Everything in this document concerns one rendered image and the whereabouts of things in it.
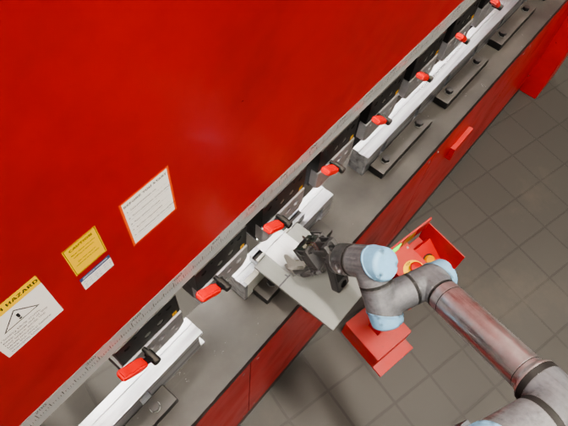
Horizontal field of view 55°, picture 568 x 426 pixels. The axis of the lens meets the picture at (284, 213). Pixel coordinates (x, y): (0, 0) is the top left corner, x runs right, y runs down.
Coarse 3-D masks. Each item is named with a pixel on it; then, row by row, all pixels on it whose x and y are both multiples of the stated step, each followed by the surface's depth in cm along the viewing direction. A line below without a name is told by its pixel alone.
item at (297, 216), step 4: (296, 212) 153; (300, 212) 154; (292, 216) 153; (296, 216) 153; (300, 216) 152; (292, 220) 152; (296, 220) 151; (300, 220) 153; (292, 224) 150; (284, 228) 151; (256, 248) 146; (252, 252) 145; (256, 252) 145; (260, 252) 146; (252, 256) 145; (256, 256) 146; (252, 260) 146; (256, 260) 144; (256, 264) 146
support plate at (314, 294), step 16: (272, 272) 143; (288, 288) 141; (304, 288) 141; (320, 288) 141; (352, 288) 142; (304, 304) 139; (320, 304) 139; (336, 304) 139; (352, 304) 140; (320, 320) 137; (336, 320) 137
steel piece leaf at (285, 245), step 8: (280, 240) 147; (288, 240) 148; (272, 248) 146; (280, 248) 146; (288, 248) 146; (272, 256) 145; (280, 256) 145; (296, 256) 145; (280, 264) 144; (288, 272) 143
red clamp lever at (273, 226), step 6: (276, 216) 121; (282, 216) 121; (270, 222) 115; (276, 222) 117; (282, 222) 119; (288, 222) 120; (264, 228) 114; (270, 228) 113; (276, 228) 115; (282, 228) 119; (288, 228) 121
